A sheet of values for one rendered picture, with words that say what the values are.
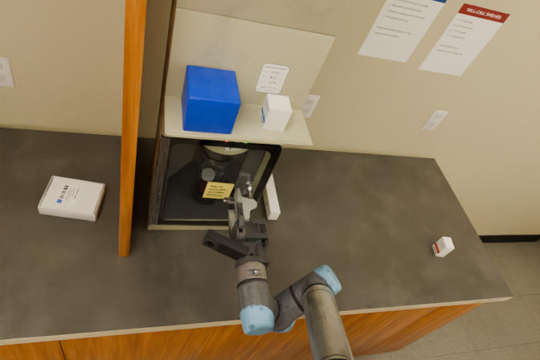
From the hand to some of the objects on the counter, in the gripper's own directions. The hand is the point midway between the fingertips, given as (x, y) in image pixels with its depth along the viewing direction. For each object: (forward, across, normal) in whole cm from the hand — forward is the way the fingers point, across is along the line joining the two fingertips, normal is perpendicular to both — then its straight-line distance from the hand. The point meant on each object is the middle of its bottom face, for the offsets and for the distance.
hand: (232, 199), depth 108 cm
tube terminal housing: (+18, -26, +5) cm, 32 cm away
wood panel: (+21, -26, +28) cm, 44 cm away
